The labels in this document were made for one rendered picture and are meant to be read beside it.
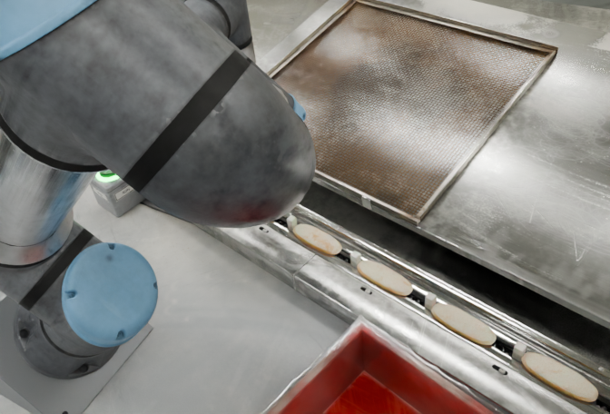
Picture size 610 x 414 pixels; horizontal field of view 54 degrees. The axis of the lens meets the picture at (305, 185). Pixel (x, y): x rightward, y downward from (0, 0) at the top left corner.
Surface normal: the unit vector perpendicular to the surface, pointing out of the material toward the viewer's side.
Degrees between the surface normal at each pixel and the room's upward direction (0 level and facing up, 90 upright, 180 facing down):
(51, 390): 44
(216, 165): 74
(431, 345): 0
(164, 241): 0
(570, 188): 10
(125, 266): 51
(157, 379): 0
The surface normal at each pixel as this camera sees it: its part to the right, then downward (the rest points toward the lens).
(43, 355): -0.29, 0.47
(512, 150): -0.20, -0.65
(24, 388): 0.54, -0.36
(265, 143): 0.70, 0.10
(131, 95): 0.07, 0.25
